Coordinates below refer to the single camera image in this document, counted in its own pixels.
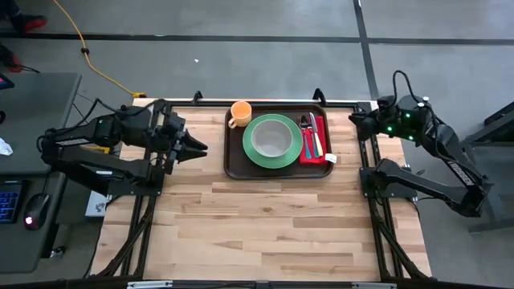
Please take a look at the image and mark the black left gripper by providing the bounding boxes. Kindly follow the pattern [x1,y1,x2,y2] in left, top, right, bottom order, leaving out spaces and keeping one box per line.
[146,114,209,176]

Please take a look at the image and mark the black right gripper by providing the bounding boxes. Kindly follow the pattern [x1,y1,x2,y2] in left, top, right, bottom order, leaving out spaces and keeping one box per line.
[348,104,405,142]

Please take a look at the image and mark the yellow handled table knife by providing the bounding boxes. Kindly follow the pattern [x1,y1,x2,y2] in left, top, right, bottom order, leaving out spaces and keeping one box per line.
[308,112,324,158]

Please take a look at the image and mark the dark brown plastic tray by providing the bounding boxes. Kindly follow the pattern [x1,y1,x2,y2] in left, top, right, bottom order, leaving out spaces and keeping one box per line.
[222,103,335,181]

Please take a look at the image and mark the blue handled fork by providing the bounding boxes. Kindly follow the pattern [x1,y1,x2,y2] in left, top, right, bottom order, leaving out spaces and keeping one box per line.
[304,120,321,160]

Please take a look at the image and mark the blue handled spoon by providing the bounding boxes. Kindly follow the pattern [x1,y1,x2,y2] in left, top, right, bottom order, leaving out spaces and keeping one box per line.
[299,114,313,161]

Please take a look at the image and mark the red cloth napkin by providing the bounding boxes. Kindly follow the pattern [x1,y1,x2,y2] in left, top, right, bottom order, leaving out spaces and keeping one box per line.
[296,115,338,167]

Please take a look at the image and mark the pale orange mug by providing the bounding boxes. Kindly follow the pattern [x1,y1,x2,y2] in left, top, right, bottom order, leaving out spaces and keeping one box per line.
[227,100,253,130]

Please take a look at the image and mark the beige grey bowl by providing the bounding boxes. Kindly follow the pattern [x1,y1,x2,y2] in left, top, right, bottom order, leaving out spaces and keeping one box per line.
[251,119,295,159]

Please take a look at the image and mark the green plate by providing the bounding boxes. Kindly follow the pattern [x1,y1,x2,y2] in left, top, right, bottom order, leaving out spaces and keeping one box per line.
[242,113,304,170]

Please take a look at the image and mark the white printed box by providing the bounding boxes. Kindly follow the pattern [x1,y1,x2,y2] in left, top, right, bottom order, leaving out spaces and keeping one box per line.
[84,190,110,218]

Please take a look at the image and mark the grey metal table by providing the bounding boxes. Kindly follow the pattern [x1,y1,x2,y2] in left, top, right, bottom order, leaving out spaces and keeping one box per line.
[461,102,514,234]

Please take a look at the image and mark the grey desk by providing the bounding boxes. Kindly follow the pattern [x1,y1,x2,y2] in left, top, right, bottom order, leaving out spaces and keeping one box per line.
[0,71,83,274]

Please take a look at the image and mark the black computer mouse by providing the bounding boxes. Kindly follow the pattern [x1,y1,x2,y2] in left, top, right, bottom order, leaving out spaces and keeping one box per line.
[22,193,51,231]

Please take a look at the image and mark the backlit keyboard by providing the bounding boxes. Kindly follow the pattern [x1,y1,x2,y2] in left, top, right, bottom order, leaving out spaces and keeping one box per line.
[0,180,23,225]

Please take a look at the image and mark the dark screen device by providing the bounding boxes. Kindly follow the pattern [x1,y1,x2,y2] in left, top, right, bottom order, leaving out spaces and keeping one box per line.
[0,71,15,92]

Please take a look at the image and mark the person's shoe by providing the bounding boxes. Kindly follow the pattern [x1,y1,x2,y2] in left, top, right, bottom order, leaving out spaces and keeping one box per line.
[10,11,48,33]

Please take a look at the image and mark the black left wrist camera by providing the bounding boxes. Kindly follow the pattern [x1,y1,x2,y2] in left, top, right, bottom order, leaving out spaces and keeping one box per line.
[163,112,186,136]

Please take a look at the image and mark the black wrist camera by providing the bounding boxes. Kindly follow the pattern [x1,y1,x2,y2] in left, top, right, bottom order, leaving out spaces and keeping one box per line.
[163,112,186,136]
[376,94,397,112]

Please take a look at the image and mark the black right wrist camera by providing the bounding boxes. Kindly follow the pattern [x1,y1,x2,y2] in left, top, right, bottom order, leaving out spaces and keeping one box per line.
[376,94,397,112]

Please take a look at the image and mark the black aluminium table frame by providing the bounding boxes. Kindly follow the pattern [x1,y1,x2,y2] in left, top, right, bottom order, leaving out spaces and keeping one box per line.
[90,88,433,282]

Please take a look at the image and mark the yellow power cable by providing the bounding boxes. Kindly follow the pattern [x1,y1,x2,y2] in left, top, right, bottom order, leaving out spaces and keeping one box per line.
[51,0,148,100]

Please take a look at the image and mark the black floor cable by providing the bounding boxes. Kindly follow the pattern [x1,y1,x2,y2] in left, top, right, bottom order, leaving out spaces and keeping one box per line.
[71,92,97,121]

